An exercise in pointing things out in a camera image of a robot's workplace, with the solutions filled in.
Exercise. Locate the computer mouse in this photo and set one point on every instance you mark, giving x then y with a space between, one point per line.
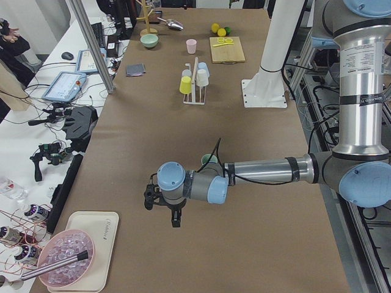
67 56

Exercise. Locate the green bowl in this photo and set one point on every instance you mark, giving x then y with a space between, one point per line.
149 40

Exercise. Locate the wooden cutting board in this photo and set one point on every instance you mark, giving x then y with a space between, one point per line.
227 54

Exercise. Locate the green lime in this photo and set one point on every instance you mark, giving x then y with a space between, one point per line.
228 30

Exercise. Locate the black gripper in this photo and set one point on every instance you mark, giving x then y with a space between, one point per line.
175 208

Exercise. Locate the pink plastic cup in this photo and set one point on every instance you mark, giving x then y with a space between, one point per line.
191 45

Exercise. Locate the cream plastic tray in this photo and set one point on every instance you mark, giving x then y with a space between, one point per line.
102 228

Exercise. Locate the plastic water bottle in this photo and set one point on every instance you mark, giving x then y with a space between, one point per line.
12 190

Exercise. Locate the grey folded cloth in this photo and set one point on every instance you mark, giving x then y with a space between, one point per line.
135 69

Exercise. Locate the metal muddler tool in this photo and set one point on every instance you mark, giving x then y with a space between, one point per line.
54 266

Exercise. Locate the aluminium frame post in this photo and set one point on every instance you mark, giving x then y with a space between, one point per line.
86 29

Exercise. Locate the wooden mug tree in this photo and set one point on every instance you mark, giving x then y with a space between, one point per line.
147 10

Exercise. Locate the whole yellow lemon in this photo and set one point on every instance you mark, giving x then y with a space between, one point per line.
215 27
221 32

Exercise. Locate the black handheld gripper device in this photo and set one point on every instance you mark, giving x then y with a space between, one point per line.
52 152

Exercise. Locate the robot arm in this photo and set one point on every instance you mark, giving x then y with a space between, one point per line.
357 167

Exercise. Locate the green plastic cup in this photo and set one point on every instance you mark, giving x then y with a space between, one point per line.
209 158

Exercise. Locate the metal scoop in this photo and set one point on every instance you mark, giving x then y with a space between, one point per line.
173 24

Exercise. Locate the white wire cup holder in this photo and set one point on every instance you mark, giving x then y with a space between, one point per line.
198 94

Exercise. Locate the teach pendant tablet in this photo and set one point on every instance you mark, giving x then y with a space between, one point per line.
85 62
65 87

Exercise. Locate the cream white plastic cup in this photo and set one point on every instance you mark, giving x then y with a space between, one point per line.
202 78

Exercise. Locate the light blue plastic cup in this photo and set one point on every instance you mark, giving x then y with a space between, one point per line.
203 66

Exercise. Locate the black stand plate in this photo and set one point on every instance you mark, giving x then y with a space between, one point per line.
79 126

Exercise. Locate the black keyboard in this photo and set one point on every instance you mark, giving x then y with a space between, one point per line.
97 29

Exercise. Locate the white pillar base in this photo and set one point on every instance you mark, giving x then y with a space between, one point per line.
266 88

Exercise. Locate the yellow plastic knife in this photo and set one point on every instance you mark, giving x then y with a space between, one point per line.
222 44

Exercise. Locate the grey plastic cup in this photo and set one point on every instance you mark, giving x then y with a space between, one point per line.
186 72

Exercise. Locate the yellow plastic cup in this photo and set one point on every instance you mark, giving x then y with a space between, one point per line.
185 85

